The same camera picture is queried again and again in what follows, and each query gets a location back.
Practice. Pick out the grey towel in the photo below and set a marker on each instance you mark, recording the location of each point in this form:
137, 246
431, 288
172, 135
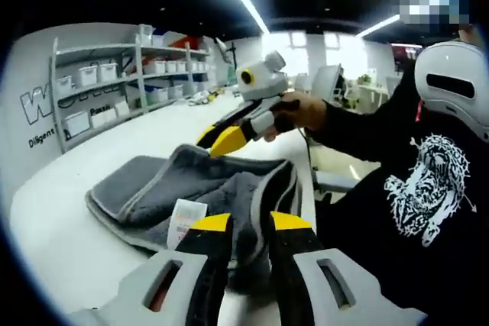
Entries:
153, 188

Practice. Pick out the small device on table edge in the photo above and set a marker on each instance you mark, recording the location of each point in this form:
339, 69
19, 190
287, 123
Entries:
206, 97

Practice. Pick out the black stand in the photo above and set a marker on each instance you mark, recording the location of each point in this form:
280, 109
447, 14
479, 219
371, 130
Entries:
231, 53

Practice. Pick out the white monitor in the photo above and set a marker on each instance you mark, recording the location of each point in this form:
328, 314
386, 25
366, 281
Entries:
324, 81

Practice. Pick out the person in black sweatshirt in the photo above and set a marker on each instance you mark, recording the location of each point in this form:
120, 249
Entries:
382, 246

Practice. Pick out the small green plant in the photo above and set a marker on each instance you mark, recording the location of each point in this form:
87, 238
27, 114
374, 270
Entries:
365, 79

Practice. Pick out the rows of white storage boxes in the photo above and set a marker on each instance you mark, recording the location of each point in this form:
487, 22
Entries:
88, 76

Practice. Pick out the grey metal shelving unit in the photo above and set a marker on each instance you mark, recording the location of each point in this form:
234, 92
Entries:
95, 49

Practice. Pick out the white worn device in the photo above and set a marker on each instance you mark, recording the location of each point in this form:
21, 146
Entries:
439, 62

